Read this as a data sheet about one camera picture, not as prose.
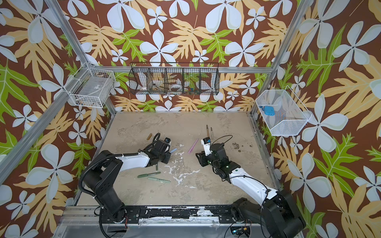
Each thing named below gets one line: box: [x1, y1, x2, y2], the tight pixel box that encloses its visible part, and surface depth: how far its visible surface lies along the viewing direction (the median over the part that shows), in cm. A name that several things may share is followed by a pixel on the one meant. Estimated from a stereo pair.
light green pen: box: [147, 177, 172, 183], surface depth 87 cm
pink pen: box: [187, 138, 199, 154], surface depth 100 cm
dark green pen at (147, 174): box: [137, 171, 162, 179], surface depth 90 cm
